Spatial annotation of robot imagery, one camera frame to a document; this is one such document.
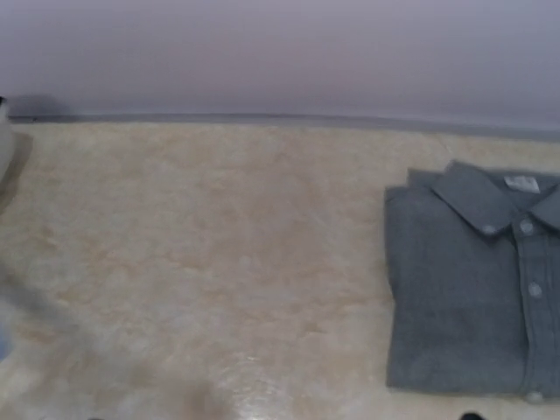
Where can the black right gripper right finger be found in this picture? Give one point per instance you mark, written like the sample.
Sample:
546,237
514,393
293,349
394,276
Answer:
471,416

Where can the light blue long sleeve shirt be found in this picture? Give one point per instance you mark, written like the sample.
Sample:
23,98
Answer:
5,342

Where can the folded grey button shirt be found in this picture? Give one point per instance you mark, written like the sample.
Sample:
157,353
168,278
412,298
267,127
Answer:
473,268

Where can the white plastic laundry basket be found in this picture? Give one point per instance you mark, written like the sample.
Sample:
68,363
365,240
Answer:
16,149

